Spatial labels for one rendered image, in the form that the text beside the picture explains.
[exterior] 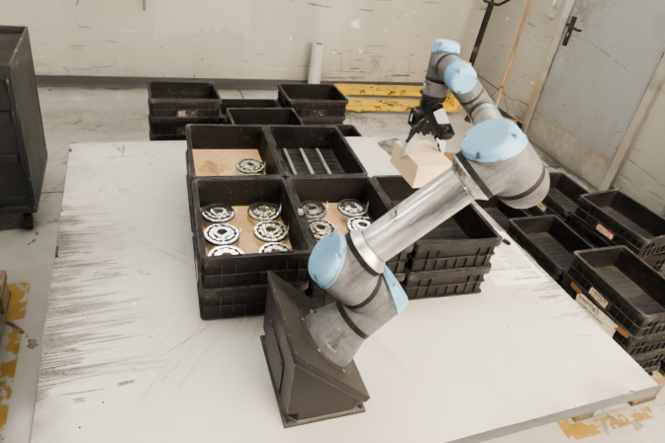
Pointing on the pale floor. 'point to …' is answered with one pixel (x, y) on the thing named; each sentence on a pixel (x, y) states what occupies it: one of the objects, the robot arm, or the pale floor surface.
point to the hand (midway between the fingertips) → (422, 158)
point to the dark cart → (20, 127)
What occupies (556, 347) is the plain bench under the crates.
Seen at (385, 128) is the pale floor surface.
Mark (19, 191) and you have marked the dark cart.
